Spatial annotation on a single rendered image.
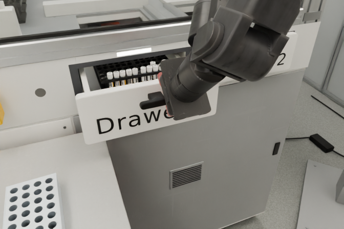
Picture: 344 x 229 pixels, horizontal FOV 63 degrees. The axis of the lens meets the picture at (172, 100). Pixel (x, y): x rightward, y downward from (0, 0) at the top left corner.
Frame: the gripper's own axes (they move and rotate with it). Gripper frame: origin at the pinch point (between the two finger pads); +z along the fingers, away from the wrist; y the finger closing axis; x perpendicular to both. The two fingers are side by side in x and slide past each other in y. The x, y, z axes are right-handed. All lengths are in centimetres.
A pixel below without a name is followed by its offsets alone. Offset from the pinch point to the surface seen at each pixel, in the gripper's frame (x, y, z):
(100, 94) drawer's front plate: 13.2, 3.6, -0.7
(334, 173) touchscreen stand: -104, -41, 79
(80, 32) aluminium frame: 14.0, 19.3, 5.3
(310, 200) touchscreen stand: -79, -48, 73
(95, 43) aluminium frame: 11.3, 16.9, 6.3
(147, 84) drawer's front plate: 4.2, 3.8, -0.7
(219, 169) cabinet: -24, -19, 43
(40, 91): 24.4, 10.3, 12.6
